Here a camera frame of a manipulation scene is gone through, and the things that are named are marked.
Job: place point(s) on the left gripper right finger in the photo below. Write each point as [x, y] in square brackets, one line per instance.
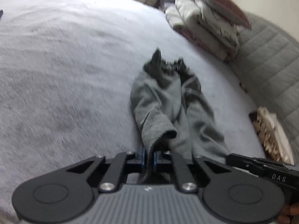
[186, 174]

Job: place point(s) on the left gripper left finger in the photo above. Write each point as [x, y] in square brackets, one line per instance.
[110, 174]

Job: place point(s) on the dark grey long-sleeve shirt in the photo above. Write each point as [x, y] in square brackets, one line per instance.
[172, 114]

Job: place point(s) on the right hand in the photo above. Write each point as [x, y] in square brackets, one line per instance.
[287, 212]

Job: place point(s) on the beige patterned bag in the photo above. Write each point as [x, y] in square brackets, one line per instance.
[272, 135]

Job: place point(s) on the small brown object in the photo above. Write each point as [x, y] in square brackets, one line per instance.
[244, 88]

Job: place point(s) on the grey quilted headboard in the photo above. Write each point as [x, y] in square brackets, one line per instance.
[267, 66]

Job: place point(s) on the grey bed sheet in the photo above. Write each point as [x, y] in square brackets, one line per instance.
[67, 69]

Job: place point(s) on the folded floral duvet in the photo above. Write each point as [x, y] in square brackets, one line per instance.
[204, 27]

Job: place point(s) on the maroon grey pillow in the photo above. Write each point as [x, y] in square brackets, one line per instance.
[229, 10]

